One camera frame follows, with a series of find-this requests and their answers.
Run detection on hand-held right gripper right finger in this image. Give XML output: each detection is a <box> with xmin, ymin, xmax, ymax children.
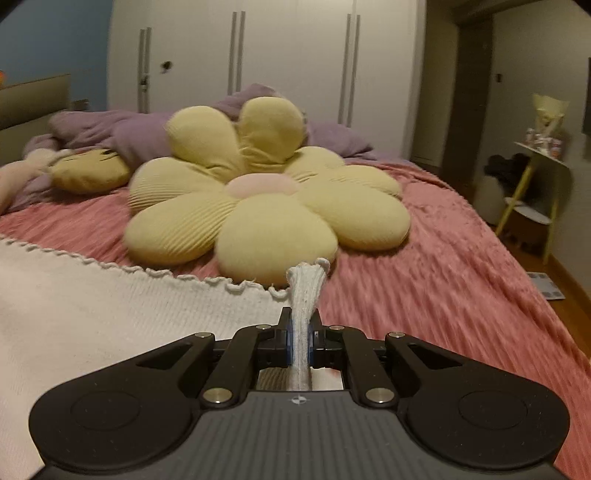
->
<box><xmin>307</xmin><ymin>308</ymin><xmax>467</xmax><ymax>408</ymax></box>

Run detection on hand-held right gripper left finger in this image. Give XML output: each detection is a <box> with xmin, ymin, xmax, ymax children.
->
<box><xmin>136</xmin><ymin>307</ymin><xmax>294</xmax><ymax>408</ymax></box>

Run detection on white ribbed knit sweater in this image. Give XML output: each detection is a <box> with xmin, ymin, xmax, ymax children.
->
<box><xmin>0</xmin><ymin>234</ymin><xmax>331</xmax><ymax>469</ymax></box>

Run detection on yellow flower-shaped pillow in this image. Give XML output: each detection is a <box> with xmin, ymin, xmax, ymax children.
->
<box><xmin>124</xmin><ymin>97</ymin><xmax>413</xmax><ymax>287</ymax></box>

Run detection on pink ribbed blanket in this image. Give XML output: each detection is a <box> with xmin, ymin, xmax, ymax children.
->
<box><xmin>0</xmin><ymin>159</ymin><xmax>591</xmax><ymax>480</ymax></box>

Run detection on white round stool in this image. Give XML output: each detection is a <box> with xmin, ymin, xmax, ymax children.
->
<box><xmin>473</xmin><ymin>175</ymin><xmax>513</xmax><ymax>227</ymax></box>

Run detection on purple duvet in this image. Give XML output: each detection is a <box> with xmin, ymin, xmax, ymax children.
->
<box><xmin>9</xmin><ymin>83</ymin><xmax>377</xmax><ymax>213</ymax></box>

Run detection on black bag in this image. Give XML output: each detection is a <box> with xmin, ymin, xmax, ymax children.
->
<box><xmin>484</xmin><ymin>153</ymin><xmax>532</xmax><ymax>185</ymax></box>

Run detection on small yellow face pillow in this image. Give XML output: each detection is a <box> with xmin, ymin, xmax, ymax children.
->
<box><xmin>48</xmin><ymin>148</ymin><xmax>132</xmax><ymax>195</ymax></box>

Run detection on yellow-legged side table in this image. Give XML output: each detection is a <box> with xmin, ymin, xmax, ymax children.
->
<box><xmin>496</xmin><ymin>141</ymin><xmax>571</xmax><ymax>265</ymax></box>

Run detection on dark wooden door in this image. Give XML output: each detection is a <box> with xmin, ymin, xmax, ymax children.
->
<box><xmin>455</xmin><ymin>18</ymin><xmax>494</xmax><ymax>204</ymax></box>

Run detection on white wardrobe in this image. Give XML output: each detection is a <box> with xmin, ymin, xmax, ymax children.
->
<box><xmin>107</xmin><ymin>0</ymin><xmax>428</xmax><ymax>162</ymax></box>

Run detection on long cream plush toy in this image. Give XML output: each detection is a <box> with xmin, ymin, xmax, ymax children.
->
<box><xmin>0</xmin><ymin>148</ymin><xmax>75</xmax><ymax>213</ymax></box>

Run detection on cream wrapped bouquet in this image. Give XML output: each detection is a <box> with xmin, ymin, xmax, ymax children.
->
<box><xmin>526</xmin><ymin>92</ymin><xmax>571</xmax><ymax>160</ymax></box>

